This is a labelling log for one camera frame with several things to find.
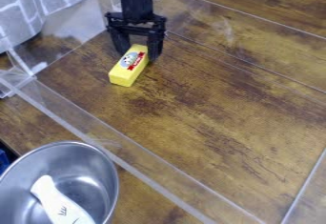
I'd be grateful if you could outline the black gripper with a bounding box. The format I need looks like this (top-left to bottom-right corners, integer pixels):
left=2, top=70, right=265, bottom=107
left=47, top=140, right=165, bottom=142
left=106, top=0, right=168, bottom=62

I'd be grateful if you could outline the grey brick pattern cloth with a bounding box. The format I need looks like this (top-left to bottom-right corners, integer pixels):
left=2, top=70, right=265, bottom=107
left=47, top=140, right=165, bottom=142
left=0, top=0, right=82, bottom=54

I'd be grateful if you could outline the silver metal bowl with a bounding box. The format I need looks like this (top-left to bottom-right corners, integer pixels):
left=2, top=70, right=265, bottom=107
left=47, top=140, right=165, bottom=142
left=0, top=141, right=121, bottom=224

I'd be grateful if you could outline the clear acrylic barrier wall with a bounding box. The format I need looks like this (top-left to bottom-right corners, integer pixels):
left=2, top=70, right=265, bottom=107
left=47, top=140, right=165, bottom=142
left=0, top=0, right=326, bottom=224

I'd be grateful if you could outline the blue object at edge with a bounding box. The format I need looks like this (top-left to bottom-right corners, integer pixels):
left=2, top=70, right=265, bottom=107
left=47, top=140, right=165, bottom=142
left=0, top=149, right=11, bottom=174

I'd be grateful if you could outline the yellow butter block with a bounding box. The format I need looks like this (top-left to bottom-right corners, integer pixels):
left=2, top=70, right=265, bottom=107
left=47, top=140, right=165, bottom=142
left=109, top=44, right=150, bottom=87

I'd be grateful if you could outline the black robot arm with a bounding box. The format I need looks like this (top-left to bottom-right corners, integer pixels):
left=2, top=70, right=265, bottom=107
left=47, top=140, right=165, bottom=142
left=105, top=0, right=168, bottom=62

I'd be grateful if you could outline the white toy fish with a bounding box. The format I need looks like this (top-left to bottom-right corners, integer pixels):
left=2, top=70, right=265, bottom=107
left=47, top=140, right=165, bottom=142
left=31, top=175, right=95, bottom=224

